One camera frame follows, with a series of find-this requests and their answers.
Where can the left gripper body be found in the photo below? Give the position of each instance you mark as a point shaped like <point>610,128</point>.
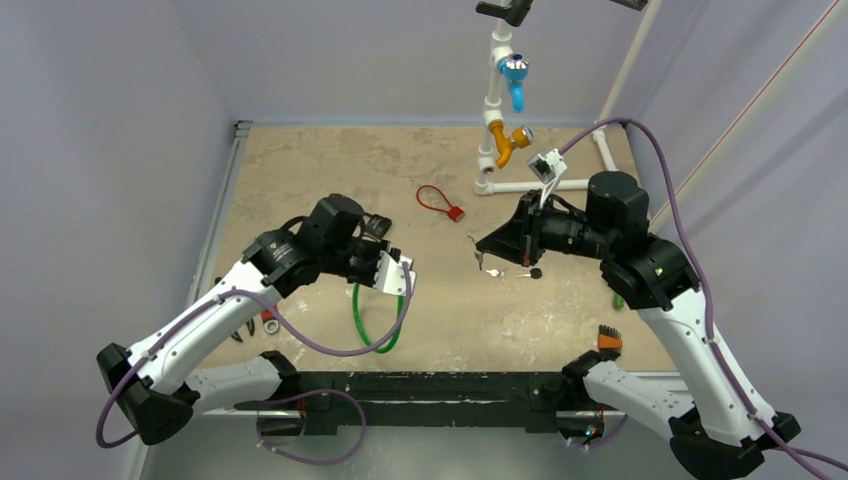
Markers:
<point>361,259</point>

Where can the orange black brush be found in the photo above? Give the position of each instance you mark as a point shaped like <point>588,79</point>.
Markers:
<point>609,339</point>

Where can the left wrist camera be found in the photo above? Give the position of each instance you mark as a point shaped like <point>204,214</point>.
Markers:
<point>394,275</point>

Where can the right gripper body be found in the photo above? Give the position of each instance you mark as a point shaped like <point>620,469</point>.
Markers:
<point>532,229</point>

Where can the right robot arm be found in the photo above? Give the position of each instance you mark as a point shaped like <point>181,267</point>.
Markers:
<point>722,427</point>

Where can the green pipe fitting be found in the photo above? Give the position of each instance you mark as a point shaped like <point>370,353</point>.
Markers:
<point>618,302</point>

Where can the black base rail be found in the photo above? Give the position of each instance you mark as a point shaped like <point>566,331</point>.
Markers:
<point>532,401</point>

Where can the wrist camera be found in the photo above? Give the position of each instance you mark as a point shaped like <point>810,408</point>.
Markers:
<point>394,275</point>
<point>549,168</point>

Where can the red cable lock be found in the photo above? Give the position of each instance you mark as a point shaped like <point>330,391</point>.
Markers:
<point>432,198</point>

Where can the orange faucet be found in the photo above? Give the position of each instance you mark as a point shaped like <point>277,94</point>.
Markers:
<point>506,143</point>

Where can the black pliers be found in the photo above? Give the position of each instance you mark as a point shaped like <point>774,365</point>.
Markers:
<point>249,327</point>

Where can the blue faucet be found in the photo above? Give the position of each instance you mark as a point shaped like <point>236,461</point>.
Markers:
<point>514,69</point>

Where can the black handled key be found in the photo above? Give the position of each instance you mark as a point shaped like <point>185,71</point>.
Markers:
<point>533,273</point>

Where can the green cable lock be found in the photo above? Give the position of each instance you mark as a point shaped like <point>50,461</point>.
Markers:
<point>363,316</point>

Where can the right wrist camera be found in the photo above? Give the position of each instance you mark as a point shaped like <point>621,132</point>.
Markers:
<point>549,168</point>

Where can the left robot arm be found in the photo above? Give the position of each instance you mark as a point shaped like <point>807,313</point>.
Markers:
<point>156,385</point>

